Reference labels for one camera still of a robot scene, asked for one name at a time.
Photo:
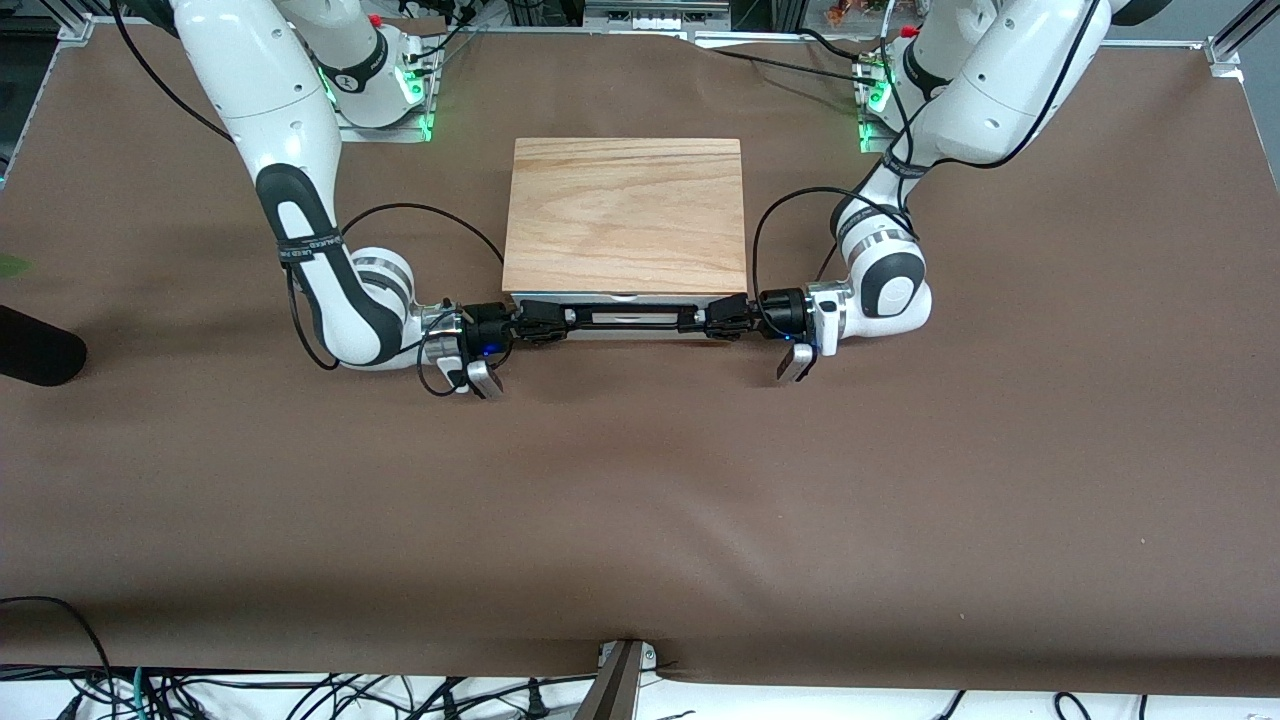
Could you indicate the aluminium corner bracket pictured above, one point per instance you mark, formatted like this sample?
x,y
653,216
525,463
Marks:
x,y
1225,58

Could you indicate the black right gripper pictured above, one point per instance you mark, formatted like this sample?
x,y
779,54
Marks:
x,y
486,325

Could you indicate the aluminium frame rail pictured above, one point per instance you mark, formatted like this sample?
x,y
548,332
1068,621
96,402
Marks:
x,y
780,38

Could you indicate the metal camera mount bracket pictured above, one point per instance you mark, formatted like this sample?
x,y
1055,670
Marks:
x,y
620,680

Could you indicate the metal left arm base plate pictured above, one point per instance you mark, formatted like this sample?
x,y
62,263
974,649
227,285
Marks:
x,y
866,135

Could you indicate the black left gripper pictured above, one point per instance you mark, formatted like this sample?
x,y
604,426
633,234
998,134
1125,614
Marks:
x,y
781,310

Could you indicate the small green object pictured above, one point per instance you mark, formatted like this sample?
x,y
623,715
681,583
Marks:
x,y
12,266

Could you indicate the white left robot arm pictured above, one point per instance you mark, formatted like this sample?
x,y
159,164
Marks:
x,y
1010,90

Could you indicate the wooden drawer cabinet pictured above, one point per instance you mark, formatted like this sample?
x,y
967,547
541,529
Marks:
x,y
625,215

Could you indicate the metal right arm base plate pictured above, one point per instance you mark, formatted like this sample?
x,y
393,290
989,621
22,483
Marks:
x,y
400,134

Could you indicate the brown paper table cover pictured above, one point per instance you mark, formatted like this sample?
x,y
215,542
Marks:
x,y
640,480

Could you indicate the black cylinder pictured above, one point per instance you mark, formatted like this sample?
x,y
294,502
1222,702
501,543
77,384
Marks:
x,y
40,350

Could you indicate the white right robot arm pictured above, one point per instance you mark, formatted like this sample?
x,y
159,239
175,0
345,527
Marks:
x,y
270,90

